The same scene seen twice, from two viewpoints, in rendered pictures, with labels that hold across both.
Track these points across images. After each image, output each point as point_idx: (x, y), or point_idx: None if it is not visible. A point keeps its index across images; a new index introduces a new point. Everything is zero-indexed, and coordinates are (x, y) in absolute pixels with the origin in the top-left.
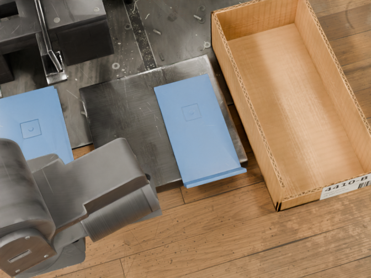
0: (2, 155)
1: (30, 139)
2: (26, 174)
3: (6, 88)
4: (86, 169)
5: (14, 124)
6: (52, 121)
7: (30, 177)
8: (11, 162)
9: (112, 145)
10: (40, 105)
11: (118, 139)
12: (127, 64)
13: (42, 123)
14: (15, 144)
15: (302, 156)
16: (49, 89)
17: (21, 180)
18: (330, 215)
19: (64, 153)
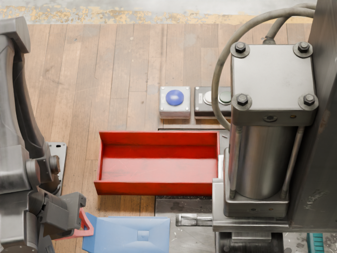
0: (14, 175)
1: (135, 234)
2: (6, 185)
3: (210, 239)
4: (15, 219)
5: (149, 227)
6: (143, 249)
7: (5, 187)
8: (10, 178)
9: (21, 233)
10: (156, 244)
11: (23, 236)
12: None
13: (144, 242)
14: (24, 184)
15: None
16: (166, 251)
17: (0, 181)
18: None
19: (120, 250)
